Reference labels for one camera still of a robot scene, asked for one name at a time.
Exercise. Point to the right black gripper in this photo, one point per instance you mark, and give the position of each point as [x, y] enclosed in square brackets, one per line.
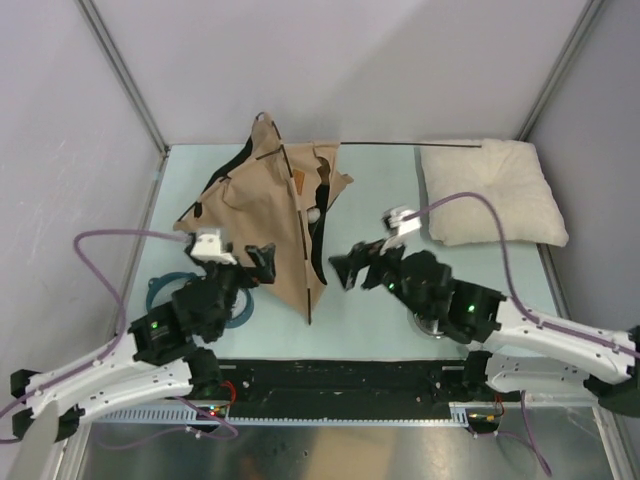
[347, 265]

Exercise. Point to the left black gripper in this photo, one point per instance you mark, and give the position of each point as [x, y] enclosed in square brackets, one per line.
[265, 262]

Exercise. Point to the beige fabric pet tent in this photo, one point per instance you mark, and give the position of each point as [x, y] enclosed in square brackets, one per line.
[249, 198]

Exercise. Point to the black tent pole front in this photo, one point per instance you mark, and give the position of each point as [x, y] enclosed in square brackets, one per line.
[266, 117]

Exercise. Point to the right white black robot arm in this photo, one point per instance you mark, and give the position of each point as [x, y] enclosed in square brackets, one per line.
[513, 347]

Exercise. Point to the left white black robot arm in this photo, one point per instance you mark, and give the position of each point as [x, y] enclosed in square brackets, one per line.
[157, 356]

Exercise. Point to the steel pet bowl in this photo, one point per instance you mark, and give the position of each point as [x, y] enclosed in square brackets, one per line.
[430, 326]

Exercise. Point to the white pompom toy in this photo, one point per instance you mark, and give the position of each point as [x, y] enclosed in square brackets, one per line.
[313, 215]

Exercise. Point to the teal double bowl stand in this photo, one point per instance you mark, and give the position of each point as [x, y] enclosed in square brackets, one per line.
[241, 311]

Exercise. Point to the cream fluffy cushion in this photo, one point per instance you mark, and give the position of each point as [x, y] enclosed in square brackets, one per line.
[505, 172]

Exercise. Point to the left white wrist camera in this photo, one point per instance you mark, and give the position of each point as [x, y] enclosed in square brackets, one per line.
[209, 245]

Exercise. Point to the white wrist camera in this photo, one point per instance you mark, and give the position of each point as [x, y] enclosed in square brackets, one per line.
[209, 245]
[399, 222]

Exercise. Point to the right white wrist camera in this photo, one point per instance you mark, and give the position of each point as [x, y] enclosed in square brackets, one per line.
[399, 222]

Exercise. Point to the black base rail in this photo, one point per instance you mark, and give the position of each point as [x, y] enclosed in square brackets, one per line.
[347, 387]

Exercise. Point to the white slotted cable duct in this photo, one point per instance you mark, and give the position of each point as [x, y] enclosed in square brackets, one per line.
[180, 414]

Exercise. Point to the left aluminium frame post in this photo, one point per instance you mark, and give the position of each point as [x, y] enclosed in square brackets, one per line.
[116, 61]

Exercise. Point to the aluminium frame post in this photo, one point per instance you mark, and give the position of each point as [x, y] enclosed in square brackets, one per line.
[116, 61]
[569, 53]

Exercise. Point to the right aluminium frame post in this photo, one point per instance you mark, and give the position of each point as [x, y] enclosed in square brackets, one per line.
[569, 53]

